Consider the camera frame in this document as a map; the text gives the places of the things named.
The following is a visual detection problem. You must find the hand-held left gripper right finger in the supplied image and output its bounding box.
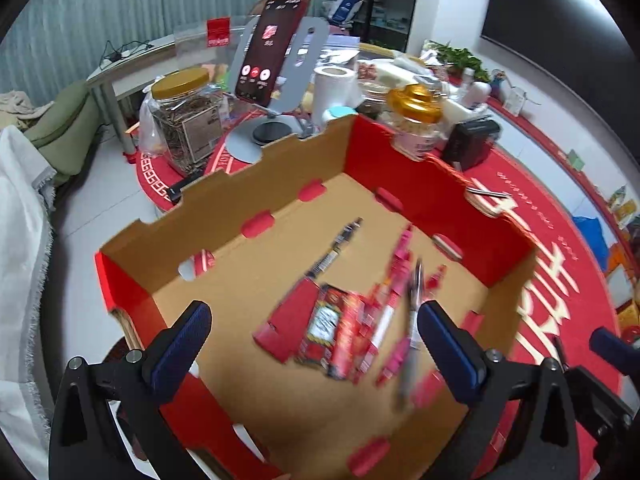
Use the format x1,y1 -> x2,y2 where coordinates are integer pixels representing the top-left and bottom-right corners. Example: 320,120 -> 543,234
417,301 -> 581,480

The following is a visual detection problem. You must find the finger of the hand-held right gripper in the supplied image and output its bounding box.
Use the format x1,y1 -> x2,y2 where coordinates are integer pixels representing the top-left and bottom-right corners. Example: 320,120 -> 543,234
552,337 -> 635,457
589,326 -> 640,376

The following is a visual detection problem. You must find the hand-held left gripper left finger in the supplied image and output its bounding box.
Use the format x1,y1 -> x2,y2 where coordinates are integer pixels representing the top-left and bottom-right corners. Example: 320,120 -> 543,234
48,300 -> 213,480

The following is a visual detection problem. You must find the grey grip pen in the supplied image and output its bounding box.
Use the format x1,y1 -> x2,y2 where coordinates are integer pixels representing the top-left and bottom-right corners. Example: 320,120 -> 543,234
396,259 -> 426,411

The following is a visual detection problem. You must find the red cardboard box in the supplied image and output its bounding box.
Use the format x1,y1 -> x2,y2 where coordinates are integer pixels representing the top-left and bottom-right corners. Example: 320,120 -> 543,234
94,114 -> 538,480

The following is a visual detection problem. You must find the small red pack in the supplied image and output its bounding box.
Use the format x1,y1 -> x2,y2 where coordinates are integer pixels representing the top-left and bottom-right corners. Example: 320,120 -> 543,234
327,295 -> 381,383

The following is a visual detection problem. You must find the clear red pen pink grip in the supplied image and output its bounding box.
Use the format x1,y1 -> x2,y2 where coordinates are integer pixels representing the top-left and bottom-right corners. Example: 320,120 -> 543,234
367,224 -> 417,361

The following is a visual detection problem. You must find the small red box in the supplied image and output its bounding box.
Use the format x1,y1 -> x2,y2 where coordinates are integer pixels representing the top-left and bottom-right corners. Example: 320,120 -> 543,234
252,277 -> 326,363

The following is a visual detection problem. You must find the black and red pack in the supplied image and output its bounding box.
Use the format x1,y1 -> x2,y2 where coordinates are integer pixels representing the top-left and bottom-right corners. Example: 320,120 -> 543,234
295,285 -> 361,368

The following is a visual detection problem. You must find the black marker white label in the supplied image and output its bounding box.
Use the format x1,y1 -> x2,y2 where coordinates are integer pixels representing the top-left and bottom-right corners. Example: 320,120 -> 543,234
305,217 -> 364,281

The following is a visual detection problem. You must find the blue plastic bag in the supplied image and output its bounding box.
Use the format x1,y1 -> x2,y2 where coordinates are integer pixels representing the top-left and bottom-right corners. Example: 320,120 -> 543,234
572,215 -> 613,271

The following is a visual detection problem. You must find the snack bag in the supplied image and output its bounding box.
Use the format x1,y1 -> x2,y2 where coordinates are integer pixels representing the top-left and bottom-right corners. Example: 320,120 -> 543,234
607,185 -> 633,221

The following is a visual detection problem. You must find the silver pen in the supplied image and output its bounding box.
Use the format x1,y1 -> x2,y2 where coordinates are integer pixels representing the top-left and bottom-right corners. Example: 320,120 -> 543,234
465,186 -> 513,201

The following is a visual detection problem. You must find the white cloth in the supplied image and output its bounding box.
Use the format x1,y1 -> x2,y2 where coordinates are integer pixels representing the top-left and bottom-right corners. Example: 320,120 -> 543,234
0,125 -> 58,461

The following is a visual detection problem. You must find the black radio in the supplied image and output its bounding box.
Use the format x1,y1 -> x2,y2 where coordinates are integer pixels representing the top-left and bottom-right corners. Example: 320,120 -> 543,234
442,117 -> 501,173

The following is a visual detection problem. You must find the glass jar gold lid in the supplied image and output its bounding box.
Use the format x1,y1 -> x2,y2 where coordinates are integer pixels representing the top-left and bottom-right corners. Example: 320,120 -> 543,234
150,67 -> 226,176

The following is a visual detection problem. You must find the red cloth covered ledge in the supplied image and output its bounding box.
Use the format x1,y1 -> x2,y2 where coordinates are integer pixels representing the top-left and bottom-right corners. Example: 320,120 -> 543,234
487,97 -> 631,221

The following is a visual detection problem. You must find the gold lidded jar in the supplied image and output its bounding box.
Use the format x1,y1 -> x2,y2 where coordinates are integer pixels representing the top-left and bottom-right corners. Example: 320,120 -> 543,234
387,85 -> 446,161

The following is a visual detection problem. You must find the green cushion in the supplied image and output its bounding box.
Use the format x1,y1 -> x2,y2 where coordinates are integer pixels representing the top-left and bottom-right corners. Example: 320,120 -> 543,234
22,80 -> 103,186

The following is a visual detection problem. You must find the white bottle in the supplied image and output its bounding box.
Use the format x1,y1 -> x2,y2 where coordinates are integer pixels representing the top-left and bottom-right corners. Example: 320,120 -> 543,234
465,80 -> 493,111

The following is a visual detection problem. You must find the dark glass jar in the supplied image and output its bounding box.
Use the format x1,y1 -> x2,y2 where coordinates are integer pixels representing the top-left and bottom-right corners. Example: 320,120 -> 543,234
357,80 -> 393,121

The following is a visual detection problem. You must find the grey side table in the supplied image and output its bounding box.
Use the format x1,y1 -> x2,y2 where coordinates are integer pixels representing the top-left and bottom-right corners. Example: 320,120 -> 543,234
86,35 -> 181,153

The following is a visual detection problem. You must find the white toilet paper roll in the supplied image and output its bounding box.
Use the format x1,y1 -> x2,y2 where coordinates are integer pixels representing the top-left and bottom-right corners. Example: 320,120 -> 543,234
312,66 -> 357,116

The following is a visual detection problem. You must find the beige cloth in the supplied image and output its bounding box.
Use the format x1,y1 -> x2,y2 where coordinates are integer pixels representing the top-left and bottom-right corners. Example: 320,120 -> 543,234
0,91 -> 53,126

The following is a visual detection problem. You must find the grey phone stand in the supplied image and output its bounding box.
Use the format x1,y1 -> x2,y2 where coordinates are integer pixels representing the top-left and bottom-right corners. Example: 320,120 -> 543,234
226,15 -> 331,163

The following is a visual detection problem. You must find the potted green plant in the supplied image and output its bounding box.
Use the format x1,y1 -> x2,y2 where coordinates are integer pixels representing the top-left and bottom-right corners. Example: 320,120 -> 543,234
425,40 -> 483,78

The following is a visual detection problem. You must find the clear bag red label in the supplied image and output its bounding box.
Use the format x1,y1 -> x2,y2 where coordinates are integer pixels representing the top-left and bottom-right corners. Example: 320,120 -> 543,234
172,15 -> 251,68

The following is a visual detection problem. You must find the black smartphone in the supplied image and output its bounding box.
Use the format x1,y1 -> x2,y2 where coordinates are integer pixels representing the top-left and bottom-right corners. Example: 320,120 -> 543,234
235,0 -> 303,108

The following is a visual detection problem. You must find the black television screen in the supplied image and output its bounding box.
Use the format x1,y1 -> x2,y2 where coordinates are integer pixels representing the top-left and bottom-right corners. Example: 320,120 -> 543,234
480,0 -> 640,111

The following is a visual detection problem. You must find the grey curtain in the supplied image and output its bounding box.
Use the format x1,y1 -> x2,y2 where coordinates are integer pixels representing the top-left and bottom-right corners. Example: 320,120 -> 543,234
0,0 -> 346,106

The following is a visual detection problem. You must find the glass door cabinet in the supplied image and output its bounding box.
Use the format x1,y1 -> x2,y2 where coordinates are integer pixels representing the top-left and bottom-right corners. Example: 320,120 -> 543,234
337,0 -> 423,53

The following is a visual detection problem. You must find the white and blue bag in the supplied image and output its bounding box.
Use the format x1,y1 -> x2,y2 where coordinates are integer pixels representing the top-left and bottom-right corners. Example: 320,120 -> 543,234
320,0 -> 368,26

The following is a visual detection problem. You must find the black cable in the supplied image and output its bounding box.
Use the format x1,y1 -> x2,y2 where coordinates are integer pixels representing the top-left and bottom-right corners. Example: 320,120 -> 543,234
102,40 -> 153,63

